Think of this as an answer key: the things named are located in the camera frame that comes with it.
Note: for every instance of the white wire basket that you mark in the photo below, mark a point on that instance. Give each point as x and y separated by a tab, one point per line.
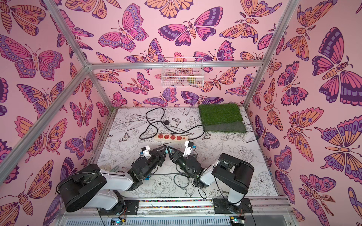
182	72

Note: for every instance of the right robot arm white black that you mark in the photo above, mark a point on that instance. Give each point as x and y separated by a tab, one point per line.
233	172

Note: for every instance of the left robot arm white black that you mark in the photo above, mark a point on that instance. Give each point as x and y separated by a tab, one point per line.
93	187

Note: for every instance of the aluminium rail front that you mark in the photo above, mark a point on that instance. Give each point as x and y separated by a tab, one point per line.
186	207

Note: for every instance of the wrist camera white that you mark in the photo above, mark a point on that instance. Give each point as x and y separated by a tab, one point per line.
145	152
189	147

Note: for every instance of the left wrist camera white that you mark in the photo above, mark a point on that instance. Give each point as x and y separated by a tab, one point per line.
145	152

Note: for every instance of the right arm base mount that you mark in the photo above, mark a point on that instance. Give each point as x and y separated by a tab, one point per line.
232	206

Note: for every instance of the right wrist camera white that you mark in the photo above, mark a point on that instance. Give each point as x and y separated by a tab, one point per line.
189	147

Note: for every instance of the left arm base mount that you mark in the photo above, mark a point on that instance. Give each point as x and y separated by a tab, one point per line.
125	207

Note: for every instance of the white vented cable duct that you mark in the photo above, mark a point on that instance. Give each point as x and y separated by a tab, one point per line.
151	221

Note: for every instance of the green artificial grass mat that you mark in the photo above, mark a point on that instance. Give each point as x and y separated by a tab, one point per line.
222	118

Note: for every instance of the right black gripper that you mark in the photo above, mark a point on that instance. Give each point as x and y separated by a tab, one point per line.
179	158

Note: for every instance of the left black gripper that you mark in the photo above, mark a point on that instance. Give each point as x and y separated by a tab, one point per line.
158	157

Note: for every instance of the beige power strip red sockets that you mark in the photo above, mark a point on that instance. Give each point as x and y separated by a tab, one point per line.
171	138

